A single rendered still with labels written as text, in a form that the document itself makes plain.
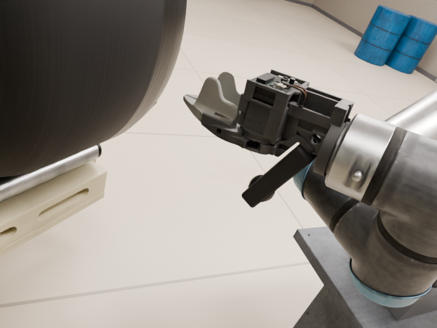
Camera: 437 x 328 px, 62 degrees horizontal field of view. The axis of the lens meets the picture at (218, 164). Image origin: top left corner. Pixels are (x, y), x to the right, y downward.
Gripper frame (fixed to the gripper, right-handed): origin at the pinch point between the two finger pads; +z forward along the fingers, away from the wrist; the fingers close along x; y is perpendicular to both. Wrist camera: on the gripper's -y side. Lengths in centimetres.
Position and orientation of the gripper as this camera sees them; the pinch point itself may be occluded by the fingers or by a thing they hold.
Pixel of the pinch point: (192, 105)
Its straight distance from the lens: 50.7
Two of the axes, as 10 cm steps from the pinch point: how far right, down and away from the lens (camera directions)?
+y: 1.8, -8.4, -5.1
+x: -5.1, 3.6, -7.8
